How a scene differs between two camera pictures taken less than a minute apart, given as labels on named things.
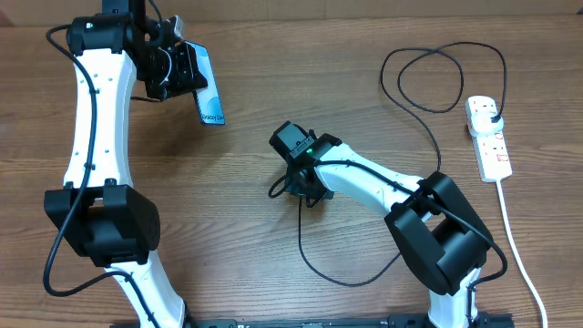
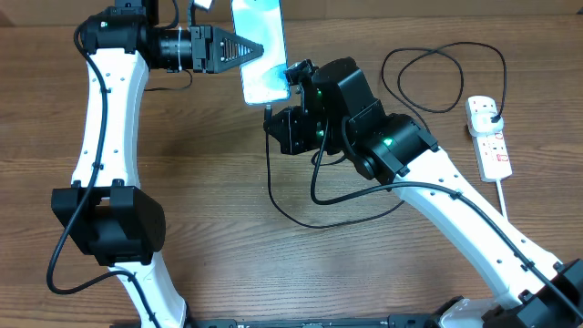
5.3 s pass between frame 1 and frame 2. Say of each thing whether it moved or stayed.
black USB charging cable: moved
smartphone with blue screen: moved
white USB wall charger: stayed
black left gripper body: moved
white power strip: stayed
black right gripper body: moved
